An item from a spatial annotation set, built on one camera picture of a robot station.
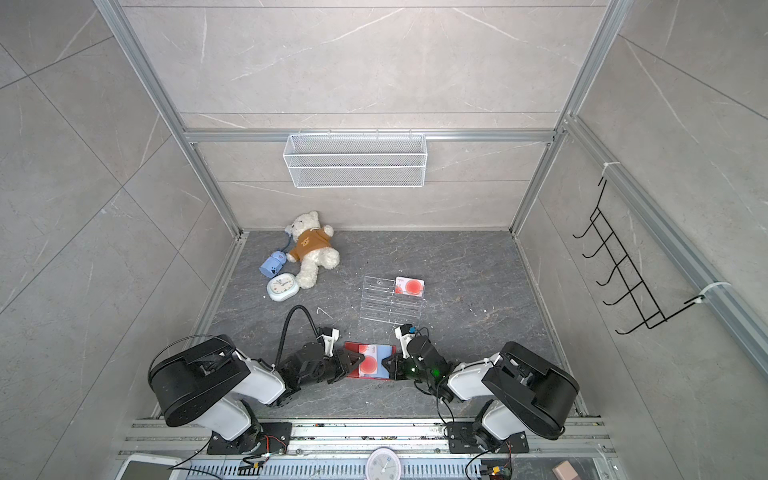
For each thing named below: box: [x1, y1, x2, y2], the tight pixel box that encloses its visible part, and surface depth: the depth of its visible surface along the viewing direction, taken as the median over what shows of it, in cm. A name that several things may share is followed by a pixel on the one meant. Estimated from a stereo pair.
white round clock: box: [366, 448, 402, 480], surface depth 69 cm
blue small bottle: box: [258, 250, 287, 278], surface depth 106 cm
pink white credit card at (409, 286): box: [395, 276, 425, 297], surface depth 94 cm
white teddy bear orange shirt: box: [285, 210, 340, 289], surface depth 107 cm
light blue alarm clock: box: [266, 273, 300, 302], surface depth 102 cm
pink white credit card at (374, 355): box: [359, 344, 393, 379], surface depth 87 cm
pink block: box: [552, 460, 581, 480], surface depth 69 cm
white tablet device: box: [115, 453, 189, 480], surface depth 67 cm
